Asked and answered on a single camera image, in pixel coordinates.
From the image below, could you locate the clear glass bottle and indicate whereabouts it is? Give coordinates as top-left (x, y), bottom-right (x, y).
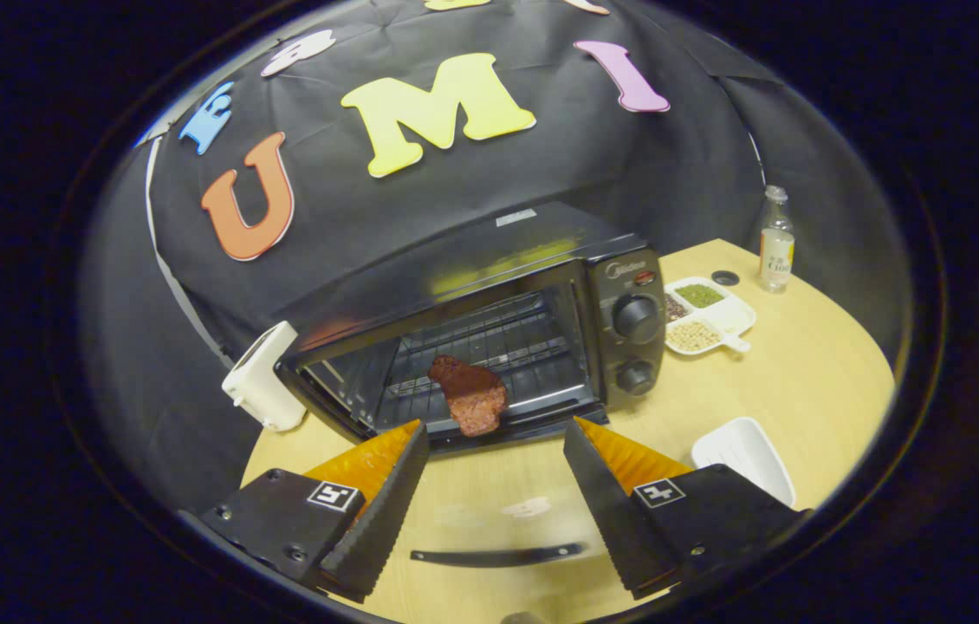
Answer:
top-left (758, 185), bottom-right (796, 294)

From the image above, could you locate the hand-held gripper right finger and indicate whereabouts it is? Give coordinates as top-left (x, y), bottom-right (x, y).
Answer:
top-left (563, 417), bottom-right (807, 601)

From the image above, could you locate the reddish brown meat piece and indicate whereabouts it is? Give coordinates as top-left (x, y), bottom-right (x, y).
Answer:
top-left (428, 354), bottom-right (509, 438)

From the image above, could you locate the black toaster oven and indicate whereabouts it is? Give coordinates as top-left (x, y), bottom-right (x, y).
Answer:
top-left (276, 202), bottom-right (668, 569)

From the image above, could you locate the white divided dish with beans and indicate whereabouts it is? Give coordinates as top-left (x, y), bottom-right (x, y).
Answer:
top-left (663, 276), bottom-right (757, 356)

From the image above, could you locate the white rectangular tray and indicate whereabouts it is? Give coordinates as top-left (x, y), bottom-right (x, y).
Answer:
top-left (691, 417), bottom-right (798, 509)

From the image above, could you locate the white toaster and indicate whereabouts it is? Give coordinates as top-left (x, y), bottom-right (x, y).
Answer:
top-left (222, 321), bottom-right (308, 432)

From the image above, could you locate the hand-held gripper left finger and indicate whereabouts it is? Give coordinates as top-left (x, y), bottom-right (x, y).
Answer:
top-left (195, 420), bottom-right (431, 604)

